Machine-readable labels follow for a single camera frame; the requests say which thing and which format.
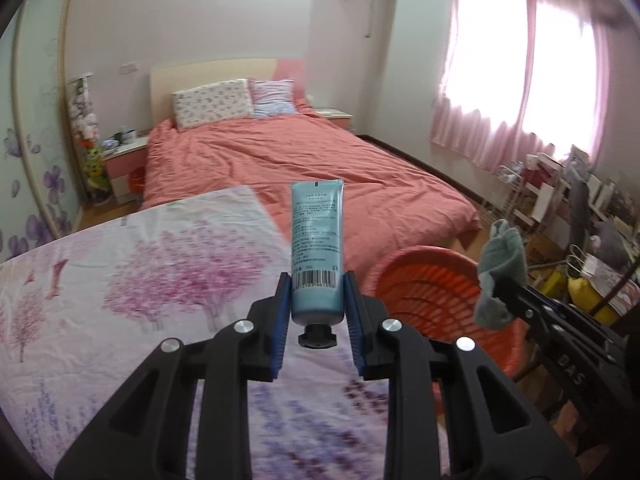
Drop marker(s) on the yellow bag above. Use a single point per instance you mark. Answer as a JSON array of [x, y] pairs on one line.
[[585, 295]]

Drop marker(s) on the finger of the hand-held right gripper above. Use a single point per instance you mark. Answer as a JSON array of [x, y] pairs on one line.
[[530, 305]]

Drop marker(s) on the flower-print wardrobe doors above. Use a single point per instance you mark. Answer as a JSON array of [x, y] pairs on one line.
[[35, 160]]

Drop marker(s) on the striped pink pillow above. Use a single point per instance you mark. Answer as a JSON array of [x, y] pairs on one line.
[[272, 97]]

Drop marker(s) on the small orange bin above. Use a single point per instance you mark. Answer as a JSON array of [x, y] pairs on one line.
[[137, 182]]

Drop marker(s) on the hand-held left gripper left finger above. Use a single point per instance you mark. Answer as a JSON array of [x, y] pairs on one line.
[[282, 320]]

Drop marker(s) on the pink and white nightstand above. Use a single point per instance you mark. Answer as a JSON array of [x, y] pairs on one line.
[[335, 117], [125, 170]]

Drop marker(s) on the floral white pillow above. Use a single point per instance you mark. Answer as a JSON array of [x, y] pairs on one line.
[[210, 102]]

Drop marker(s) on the light blue cream tube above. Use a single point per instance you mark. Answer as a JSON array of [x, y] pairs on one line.
[[317, 240]]

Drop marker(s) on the tree-print bed sheet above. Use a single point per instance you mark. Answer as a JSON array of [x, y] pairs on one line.
[[100, 285]]

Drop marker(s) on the coral pink duvet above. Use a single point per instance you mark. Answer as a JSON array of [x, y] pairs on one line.
[[300, 155]]

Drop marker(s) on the white wall socket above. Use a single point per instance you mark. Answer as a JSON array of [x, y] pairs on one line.
[[128, 66]]

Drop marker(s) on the pink curtain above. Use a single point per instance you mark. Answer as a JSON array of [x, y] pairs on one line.
[[500, 60]]

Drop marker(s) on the beige and pink headboard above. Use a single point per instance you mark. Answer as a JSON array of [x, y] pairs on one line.
[[200, 72]]

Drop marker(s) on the cluttered shelf of books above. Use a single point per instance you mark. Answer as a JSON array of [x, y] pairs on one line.
[[600, 190]]

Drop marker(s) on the light green sock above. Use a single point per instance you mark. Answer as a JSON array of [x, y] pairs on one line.
[[505, 260]]

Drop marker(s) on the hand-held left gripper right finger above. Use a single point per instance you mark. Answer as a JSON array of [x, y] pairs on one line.
[[351, 325]]

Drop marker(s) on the orange plastic basket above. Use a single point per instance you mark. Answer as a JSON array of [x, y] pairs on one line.
[[425, 290]]

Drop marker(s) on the white pipe cover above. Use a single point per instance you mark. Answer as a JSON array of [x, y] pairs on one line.
[[370, 10]]

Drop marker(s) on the white mug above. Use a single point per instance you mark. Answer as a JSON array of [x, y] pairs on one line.
[[129, 135]]

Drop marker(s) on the clear tube of plush toys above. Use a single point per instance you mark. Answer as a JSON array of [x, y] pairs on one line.
[[87, 135]]

